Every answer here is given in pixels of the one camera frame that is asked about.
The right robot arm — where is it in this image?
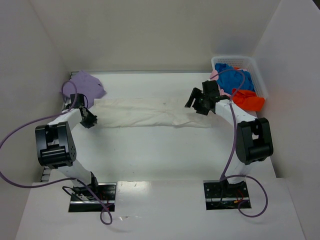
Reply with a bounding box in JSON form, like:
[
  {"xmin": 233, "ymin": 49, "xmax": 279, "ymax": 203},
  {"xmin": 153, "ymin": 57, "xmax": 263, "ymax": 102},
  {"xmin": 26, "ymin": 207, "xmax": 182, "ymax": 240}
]
[{"xmin": 185, "ymin": 80, "xmax": 274, "ymax": 185}]

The white plastic basket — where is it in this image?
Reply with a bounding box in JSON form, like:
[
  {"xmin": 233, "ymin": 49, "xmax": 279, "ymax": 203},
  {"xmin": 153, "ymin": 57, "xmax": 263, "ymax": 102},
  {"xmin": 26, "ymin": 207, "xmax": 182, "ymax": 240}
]
[{"xmin": 211, "ymin": 55, "xmax": 269, "ymax": 100}]

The pink t shirt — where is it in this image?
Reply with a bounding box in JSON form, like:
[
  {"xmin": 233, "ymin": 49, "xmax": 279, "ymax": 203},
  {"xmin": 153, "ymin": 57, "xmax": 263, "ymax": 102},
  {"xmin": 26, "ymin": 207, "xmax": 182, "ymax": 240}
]
[{"xmin": 209, "ymin": 70, "xmax": 231, "ymax": 98}]

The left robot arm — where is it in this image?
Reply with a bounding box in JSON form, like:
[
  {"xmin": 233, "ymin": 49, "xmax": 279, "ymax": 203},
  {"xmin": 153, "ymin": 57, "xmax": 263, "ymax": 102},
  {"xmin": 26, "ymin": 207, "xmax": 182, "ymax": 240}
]
[{"xmin": 35, "ymin": 93, "xmax": 99, "ymax": 200}]

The orange t shirt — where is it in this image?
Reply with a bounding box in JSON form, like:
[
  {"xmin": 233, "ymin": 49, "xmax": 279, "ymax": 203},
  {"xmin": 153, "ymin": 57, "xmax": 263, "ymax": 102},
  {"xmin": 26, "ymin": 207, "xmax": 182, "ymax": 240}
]
[{"xmin": 232, "ymin": 89, "xmax": 265, "ymax": 112}]

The folded purple t shirt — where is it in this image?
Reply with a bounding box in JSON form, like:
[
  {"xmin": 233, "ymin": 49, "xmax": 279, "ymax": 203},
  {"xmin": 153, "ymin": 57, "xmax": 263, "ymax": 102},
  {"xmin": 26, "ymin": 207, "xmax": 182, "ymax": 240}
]
[{"xmin": 61, "ymin": 70, "xmax": 107, "ymax": 109}]

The aluminium rail bracket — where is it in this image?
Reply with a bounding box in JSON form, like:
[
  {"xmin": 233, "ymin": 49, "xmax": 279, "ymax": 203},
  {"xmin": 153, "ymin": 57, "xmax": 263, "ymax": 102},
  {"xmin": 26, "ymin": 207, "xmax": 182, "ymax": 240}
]
[{"xmin": 40, "ymin": 167, "xmax": 51, "ymax": 183}]

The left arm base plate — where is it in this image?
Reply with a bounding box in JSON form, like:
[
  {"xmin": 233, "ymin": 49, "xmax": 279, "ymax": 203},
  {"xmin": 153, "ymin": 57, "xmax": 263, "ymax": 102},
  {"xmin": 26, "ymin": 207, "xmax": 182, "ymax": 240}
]
[{"xmin": 63, "ymin": 183, "xmax": 117, "ymax": 213}]

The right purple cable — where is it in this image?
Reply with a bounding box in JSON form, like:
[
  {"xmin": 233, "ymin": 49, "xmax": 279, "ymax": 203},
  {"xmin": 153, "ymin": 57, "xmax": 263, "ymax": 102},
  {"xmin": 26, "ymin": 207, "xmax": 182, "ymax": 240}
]
[{"xmin": 208, "ymin": 69, "xmax": 269, "ymax": 218}]

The white t shirt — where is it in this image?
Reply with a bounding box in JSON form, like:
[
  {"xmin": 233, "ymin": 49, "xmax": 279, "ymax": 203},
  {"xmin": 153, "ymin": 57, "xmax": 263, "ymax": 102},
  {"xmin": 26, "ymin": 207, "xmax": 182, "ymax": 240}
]
[{"xmin": 90, "ymin": 97, "xmax": 214, "ymax": 129}]

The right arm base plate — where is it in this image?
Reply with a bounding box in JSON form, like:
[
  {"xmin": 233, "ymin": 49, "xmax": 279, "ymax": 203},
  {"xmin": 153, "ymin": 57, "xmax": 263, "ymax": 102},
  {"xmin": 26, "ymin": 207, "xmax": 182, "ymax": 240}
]
[{"xmin": 203, "ymin": 180, "xmax": 251, "ymax": 211}]

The blue t shirt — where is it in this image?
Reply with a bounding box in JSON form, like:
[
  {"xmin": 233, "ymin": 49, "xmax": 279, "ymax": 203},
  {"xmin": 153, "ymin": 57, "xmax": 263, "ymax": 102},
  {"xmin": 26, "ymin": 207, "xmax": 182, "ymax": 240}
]
[{"xmin": 214, "ymin": 63, "xmax": 255, "ymax": 95}]

